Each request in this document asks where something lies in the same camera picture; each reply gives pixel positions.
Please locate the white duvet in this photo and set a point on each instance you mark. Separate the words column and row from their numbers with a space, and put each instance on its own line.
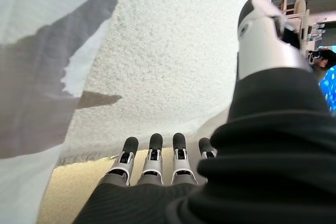
column 31, row 64

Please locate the white textured blanket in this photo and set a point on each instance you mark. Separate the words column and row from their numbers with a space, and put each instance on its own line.
column 170, row 51

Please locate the light wooden stool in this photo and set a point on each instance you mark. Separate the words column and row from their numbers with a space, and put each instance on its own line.
column 299, row 9

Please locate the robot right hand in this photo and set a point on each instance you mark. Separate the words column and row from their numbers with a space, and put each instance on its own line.
column 262, row 155

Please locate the person in blue shirt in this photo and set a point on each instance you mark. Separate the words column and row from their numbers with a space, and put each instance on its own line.
column 329, row 82

